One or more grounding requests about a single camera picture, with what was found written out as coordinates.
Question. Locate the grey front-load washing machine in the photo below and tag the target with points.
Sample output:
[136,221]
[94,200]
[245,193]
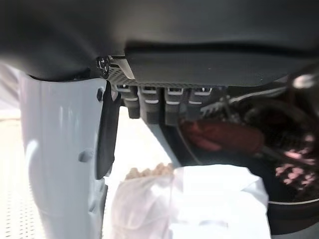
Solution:
[286,211]

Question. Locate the white cloth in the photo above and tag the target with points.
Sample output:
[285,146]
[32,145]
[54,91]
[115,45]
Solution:
[199,199]

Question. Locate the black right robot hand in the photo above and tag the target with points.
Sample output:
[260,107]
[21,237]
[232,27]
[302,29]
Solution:
[174,37]

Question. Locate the red cloth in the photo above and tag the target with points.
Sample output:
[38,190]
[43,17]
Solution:
[219,137]

